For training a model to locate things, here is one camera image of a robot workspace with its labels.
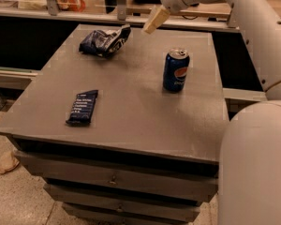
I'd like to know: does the grey drawer cabinet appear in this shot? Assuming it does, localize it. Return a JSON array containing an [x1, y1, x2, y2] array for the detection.
[[0, 25, 229, 225]]

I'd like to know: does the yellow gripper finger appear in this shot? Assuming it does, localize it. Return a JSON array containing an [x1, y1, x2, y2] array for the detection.
[[142, 6, 170, 34]]

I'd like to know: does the dark blue snack bar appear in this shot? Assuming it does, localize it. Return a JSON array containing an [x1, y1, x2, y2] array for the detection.
[[66, 90, 98, 126]]

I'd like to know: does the drawer metal knob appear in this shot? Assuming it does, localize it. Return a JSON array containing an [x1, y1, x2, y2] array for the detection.
[[116, 204, 124, 213], [108, 175, 117, 186]]

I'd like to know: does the blue chip bag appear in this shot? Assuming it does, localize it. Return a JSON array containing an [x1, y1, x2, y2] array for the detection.
[[79, 24, 131, 57]]

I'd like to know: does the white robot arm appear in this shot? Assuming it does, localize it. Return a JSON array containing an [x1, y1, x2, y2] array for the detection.
[[144, 0, 281, 225]]

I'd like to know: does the blue pepsi can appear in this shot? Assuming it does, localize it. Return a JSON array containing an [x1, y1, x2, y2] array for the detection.
[[163, 48, 190, 93]]

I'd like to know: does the crumpled paper on floor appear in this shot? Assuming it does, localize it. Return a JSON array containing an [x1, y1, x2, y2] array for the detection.
[[0, 151, 20, 174]]

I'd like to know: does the top drawer metal knob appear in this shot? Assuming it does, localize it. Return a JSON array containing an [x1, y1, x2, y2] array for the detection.
[[108, 175, 117, 186]]

